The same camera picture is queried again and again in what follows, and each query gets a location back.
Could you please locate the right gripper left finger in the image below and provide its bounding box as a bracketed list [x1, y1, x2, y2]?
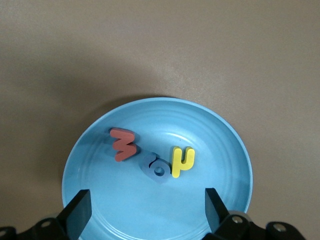
[0, 189, 93, 240]

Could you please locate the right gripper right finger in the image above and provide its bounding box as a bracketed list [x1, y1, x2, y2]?
[203, 187, 307, 240]

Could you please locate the yellow foam letter h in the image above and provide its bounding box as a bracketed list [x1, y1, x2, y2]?
[171, 146, 196, 179]

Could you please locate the blue foam letter g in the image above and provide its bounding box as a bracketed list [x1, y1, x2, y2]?
[139, 151, 173, 185]

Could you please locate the red foam letter w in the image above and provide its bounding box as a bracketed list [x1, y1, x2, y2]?
[109, 127, 138, 163]

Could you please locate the blue plate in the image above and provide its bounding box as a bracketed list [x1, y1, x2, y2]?
[61, 96, 254, 240]

